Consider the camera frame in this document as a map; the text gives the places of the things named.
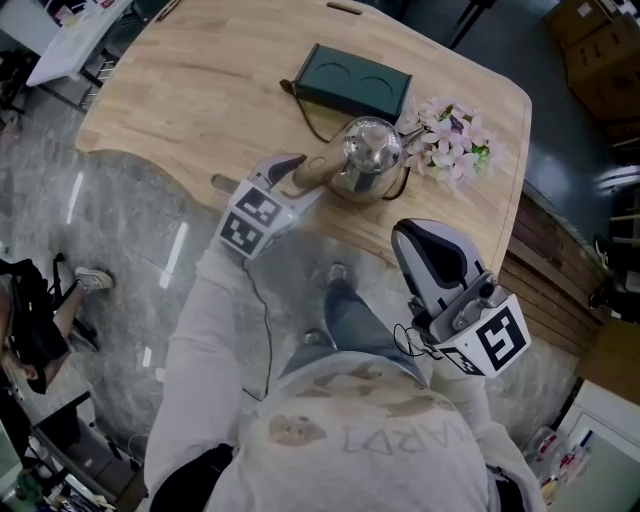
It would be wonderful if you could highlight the cluttered dark shelf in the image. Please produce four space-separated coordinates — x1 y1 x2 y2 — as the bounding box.
0 389 147 512

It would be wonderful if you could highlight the stack of cardboard boxes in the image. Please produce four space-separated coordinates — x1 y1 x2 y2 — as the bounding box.
543 0 640 124

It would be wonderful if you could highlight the brown cardboard box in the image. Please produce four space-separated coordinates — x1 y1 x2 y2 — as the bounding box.
578 318 640 407

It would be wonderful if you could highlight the pink artificial flower bouquet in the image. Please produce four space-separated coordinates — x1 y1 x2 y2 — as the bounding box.
401 96 507 187

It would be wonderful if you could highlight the person's grey sweatshirt torso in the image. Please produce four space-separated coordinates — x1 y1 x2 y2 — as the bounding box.
199 347 501 512

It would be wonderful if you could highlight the looped black gripper cable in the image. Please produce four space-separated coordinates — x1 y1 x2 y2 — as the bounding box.
393 322 444 360

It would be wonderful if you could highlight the person's right forearm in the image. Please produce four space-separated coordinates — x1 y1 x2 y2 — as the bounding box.
428 368 547 512

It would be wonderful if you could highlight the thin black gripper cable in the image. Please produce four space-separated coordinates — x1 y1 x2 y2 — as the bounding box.
241 255 275 403

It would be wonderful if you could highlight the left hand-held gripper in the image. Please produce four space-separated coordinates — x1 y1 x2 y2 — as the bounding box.
217 153 327 261

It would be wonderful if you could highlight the brown cord with leather tab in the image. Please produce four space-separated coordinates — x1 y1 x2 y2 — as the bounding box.
279 78 347 144

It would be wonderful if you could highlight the black metal table leg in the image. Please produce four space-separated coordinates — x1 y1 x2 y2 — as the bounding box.
448 0 502 50

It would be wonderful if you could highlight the dark green box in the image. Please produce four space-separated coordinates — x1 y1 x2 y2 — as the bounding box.
293 42 414 124

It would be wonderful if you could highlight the clear plastic jar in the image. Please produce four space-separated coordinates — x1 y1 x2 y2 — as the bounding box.
523 425 564 507

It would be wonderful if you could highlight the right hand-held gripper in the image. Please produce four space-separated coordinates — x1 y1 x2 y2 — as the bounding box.
390 218 532 378

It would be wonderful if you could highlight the black waist bag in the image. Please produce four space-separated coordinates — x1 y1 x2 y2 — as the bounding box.
163 441 242 512

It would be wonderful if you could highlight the white folding table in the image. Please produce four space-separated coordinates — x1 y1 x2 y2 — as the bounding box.
24 0 137 89

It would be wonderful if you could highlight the white cabinet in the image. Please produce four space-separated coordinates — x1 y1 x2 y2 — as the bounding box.
553 378 640 512

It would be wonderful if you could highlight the person's leg in jeans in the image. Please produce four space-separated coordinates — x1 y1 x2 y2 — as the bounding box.
279 279 431 389

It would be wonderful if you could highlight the steel electric kettle wooden handle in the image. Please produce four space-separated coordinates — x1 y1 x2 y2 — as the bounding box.
292 115 432 204

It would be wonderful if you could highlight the person's left forearm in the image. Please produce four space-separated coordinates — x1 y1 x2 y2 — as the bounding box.
143 238 281 512

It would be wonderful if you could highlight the wooden slatted bench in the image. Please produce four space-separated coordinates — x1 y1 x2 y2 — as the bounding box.
498 192 609 359

